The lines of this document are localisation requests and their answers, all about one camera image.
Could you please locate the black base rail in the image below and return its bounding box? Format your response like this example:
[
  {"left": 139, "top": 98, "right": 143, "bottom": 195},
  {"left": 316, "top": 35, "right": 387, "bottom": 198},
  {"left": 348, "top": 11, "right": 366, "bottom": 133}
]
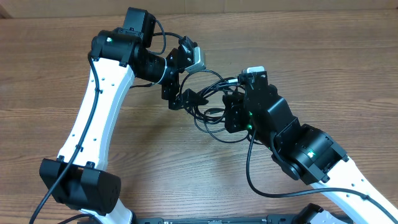
[{"left": 132, "top": 215, "right": 299, "bottom": 224}]

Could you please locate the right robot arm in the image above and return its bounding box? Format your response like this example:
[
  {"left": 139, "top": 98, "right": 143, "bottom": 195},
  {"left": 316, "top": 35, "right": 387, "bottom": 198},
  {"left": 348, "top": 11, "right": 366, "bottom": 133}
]
[{"left": 223, "top": 85, "right": 397, "bottom": 223}]

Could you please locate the black USB cable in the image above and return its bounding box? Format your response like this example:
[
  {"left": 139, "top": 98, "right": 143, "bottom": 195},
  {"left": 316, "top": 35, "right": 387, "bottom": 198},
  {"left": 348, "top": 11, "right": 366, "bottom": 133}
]
[
  {"left": 178, "top": 68, "right": 249, "bottom": 144},
  {"left": 186, "top": 77, "right": 246, "bottom": 134}
]

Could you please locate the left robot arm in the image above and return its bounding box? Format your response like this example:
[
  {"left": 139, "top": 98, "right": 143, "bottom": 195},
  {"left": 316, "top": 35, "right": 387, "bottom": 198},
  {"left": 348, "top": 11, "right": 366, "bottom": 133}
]
[{"left": 39, "top": 7, "right": 205, "bottom": 223}]

